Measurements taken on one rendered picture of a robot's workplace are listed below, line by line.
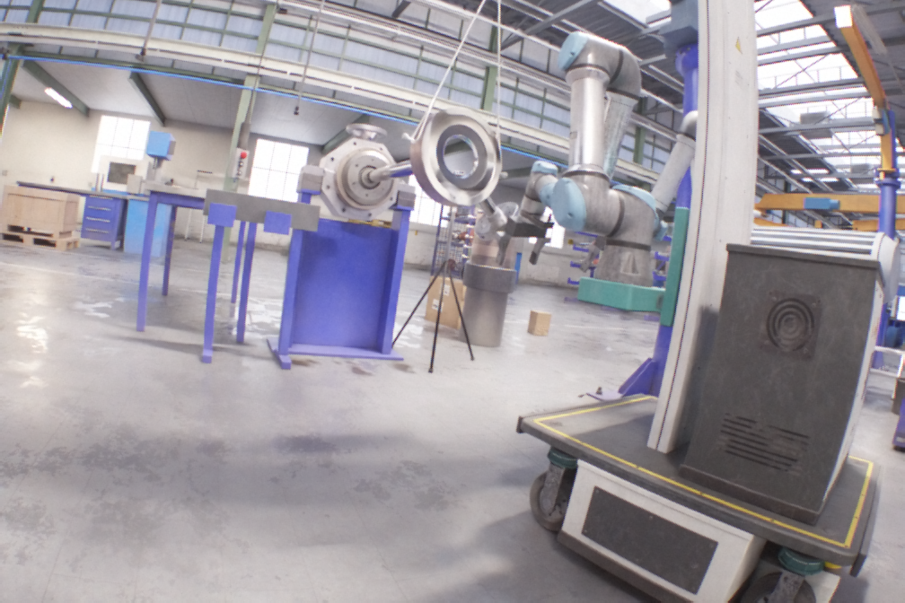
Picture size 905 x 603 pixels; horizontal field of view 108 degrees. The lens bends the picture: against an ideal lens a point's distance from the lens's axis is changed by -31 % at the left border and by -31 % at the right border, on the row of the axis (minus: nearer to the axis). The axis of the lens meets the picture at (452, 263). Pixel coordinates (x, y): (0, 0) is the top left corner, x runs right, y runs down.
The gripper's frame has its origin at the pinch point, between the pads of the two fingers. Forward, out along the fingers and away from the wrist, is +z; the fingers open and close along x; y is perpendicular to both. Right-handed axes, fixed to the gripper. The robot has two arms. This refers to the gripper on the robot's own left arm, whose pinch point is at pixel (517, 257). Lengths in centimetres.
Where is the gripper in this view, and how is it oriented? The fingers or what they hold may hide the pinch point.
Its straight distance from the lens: 152.3
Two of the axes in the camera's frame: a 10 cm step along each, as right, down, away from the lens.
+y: -4.3, -4.8, 7.6
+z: -2.3, 8.7, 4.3
